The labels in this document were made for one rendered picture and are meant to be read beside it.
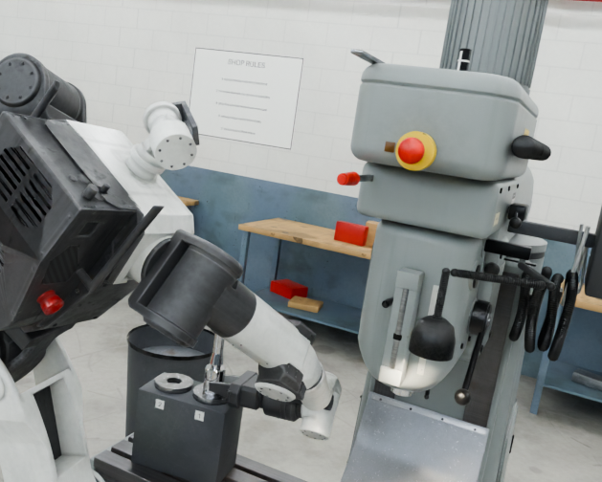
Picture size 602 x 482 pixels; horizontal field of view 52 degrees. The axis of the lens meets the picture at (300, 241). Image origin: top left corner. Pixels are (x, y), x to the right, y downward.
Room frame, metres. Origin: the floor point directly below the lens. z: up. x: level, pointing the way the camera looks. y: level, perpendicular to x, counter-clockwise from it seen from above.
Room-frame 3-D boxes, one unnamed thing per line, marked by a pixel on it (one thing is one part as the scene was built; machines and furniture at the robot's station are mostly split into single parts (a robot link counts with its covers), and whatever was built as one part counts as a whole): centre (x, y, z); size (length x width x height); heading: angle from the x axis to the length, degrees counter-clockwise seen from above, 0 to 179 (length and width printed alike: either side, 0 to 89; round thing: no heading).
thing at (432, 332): (0.97, -0.24, 1.47); 0.07 x 0.07 x 0.06
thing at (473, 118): (1.20, -0.25, 1.81); 0.47 x 0.26 x 0.16; 157
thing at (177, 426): (1.37, 0.20, 1.04); 0.22 x 0.12 x 0.20; 74
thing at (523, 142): (1.16, -0.39, 1.79); 0.45 x 0.04 x 0.04; 157
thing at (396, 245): (1.19, -0.25, 1.47); 0.21 x 0.19 x 0.32; 67
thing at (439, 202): (1.22, -0.26, 1.68); 0.34 x 0.24 x 0.10; 157
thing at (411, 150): (0.95, -0.15, 1.76); 0.04 x 0.03 x 0.04; 67
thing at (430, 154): (0.97, -0.16, 1.76); 0.06 x 0.02 x 0.06; 67
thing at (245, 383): (1.32, 0.03, 1.17); 0.13 x 0.12 x 0.10; 162
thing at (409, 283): (1.08, -0.20, 1.45); 0.04 x 0.04 x 0.21; 67
